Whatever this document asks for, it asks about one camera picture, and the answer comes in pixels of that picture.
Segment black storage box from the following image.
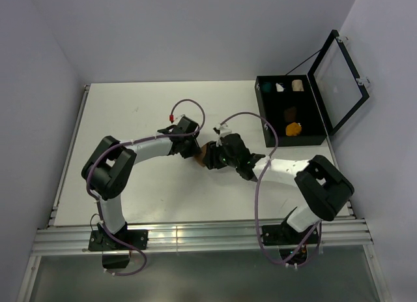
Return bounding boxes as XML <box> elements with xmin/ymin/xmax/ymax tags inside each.
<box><xmin>254</xmin><ymin>75</ymin><xmax>326</xmax><ymax>147</ymax></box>

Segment mustard yellow striped-cuff sock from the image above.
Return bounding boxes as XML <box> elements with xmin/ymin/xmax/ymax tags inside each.
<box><xmin>285</xmin><ymin>122</ymin><xmax>302</xmax><ymax>136</ymax></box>

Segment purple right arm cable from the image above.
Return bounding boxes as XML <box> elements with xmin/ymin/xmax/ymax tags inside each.
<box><xmin>217</xmin><ymin>111</ymin><xmax>323</xmax><ymax>270</ymax></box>

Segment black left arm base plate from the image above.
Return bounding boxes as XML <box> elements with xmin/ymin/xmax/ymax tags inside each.
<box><xmin>88</xmin><ymin>230</ymin><xmax>149</xmax><ymax>252</ymax></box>

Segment glass box lid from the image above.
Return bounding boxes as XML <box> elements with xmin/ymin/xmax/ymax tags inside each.
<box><xmin>307</xmin><ymin>29</ymin><xmax>370</xmax><ymax>136</ymax></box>

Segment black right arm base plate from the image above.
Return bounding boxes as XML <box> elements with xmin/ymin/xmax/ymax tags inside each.
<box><xmin>258</xmin><ymin>224</ymin><xmax>319</xmax><ymax>247</ymax></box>

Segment aluminium table edge rail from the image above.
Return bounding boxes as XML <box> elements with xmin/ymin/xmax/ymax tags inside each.
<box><xmin>46</xmin><ymin>84</ymin><xmax>91</xmax><ymax>228</ymax></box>

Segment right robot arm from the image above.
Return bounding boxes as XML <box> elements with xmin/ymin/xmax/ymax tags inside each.
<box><xmin>201</xmin><ymin>133</ymin><xmax>354</xmax><ymax>243</ymax></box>

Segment beige rolled sock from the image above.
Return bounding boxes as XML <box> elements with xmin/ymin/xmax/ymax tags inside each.
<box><xmin>292</xmin><ymin>80</ymin><xmax>304</xmax><ymax>92</ymax></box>

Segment white rolled sock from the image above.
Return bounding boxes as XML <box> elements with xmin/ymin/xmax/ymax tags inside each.
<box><xmin>276</xmin><ymin>83</ymin><xmax>284</xmax><ymax>92</ymax></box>

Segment teal rolled sock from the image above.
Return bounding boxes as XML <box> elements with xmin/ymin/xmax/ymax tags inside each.
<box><xmin>261</xmin><ymin>82</ymin><xmax>273</xmax><ymax>93</ymax></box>

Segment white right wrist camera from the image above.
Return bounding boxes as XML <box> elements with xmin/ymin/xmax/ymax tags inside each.
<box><xmin>213</xmin><ymin>123</ymin><xmax>232</xmax><ymax>147</ymax></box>

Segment aluminium front frame rails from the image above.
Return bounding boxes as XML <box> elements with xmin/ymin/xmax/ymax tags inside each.
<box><xmin>31</xmin><ymin>218</ymin><xmax>373</xmax><ymax>256</ymax></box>

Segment dark brown striped-cuff sock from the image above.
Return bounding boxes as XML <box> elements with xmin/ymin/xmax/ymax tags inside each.
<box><xmin>283</xmin><ymin>106</ymin><xmax>297</xmax><ymax>123</ymax></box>

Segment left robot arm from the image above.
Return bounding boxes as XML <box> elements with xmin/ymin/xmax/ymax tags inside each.
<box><xmin>81</xmin><ymin>116</ymin><xmax>201</xmax><ymax>249</ymax></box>

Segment tan ribbed sock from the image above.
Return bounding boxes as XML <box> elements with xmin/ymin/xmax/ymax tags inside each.
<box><xmin>194</xmin><ymin>143</ymin><xmax>210</xmax><ymax>168</ymax></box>

